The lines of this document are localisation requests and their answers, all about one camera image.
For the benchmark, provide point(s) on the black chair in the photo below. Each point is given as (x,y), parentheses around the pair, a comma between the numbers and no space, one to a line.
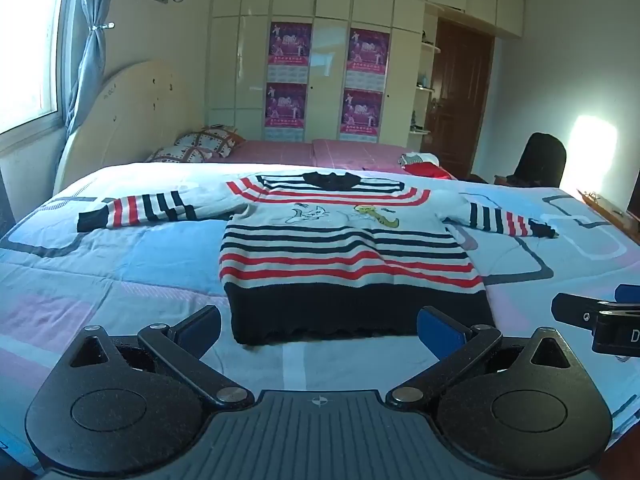
(542,157)

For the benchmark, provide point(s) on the cream bed headboard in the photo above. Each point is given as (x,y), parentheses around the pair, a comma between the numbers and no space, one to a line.
(130,110)

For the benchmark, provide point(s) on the window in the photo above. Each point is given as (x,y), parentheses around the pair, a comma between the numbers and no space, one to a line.
(27,35)

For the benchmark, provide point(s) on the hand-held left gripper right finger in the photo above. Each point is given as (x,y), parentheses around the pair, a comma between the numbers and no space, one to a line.
(439,331)

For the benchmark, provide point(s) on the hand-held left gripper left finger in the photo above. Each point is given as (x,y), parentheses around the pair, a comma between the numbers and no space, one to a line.
(200,329)

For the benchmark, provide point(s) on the curtain tieback hook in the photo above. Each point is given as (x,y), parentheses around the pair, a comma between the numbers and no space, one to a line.
(102,25)

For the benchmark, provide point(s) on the wooden chair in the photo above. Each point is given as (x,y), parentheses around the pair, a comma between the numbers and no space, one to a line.
(607,212)

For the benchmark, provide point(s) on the red cloth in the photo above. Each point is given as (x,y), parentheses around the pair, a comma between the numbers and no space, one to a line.
(430,170)

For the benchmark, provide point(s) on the blue curtain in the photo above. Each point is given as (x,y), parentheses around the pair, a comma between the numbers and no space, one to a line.
(87,60)

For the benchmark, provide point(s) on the patterned pillow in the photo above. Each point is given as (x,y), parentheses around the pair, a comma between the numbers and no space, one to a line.
(212,140)
(175,155)

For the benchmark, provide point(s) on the black white striped cloth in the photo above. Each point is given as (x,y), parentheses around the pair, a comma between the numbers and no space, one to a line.
(415,158)

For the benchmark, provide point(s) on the brown wooden door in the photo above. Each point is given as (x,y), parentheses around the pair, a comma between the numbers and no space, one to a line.
(462,100)

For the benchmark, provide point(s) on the striped knit sweater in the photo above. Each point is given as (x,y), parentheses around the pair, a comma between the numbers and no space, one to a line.
(345,260)

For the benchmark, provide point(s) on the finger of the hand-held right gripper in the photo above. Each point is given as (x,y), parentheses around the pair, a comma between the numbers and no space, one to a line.
(572,310)
(628,293)

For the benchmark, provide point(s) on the purple wall poster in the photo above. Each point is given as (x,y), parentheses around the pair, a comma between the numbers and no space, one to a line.
(291,42)
(368,47)
(362,110)
(285,105)

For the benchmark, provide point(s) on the cream glossy wardrobe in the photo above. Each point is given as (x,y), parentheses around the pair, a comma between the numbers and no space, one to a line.
(325,5)

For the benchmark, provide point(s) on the corner wall shelf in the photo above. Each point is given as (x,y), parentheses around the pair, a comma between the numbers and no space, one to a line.
(425,90)

